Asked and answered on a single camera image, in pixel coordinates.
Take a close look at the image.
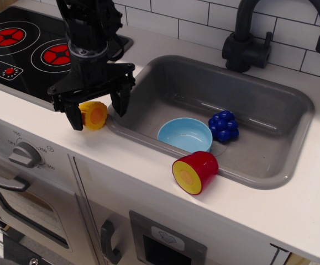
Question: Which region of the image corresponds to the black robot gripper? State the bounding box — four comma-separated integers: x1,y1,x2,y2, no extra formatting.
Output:
48,41,135,130

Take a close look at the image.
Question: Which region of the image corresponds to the yellow toy corn piece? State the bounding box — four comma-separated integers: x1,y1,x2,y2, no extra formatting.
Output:
79,101,108,130

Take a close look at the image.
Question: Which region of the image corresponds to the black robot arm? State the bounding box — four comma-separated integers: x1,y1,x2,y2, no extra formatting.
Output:
48,1,135,131

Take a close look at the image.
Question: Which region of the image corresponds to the light blue plastic bowl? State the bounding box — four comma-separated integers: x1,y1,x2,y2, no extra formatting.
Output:
157,118,213,153

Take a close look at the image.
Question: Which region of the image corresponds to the grey plastic sink basin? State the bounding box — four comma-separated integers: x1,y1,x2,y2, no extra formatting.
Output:
107,55,314,189

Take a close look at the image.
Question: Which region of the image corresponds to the grey oven temperature knob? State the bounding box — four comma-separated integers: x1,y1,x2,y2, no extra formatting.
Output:
9,142,41,168

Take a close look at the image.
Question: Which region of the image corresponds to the black toy stovetop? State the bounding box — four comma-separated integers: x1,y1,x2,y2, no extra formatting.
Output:
0,6,134,112

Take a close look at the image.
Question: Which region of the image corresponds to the red and yellow toy fruit half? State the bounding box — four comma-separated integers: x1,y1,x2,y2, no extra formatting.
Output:
172,151,219,195

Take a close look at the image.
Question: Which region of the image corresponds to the blue toy grape bunch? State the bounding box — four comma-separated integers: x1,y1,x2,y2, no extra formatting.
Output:
208,110,239,142

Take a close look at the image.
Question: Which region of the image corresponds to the grey dishwasher control panel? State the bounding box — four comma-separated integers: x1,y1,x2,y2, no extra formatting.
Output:
129,211,207,264

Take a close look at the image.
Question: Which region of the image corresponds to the black toy faucet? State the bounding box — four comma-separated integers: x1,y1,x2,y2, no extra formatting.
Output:
222,0,320,73

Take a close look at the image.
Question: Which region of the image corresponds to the grey cabinet door handle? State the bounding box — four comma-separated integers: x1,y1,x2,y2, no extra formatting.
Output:
100,220,122,264

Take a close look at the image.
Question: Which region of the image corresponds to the grey oven door handle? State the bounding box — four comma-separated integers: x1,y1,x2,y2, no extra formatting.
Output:
0,166,30,192

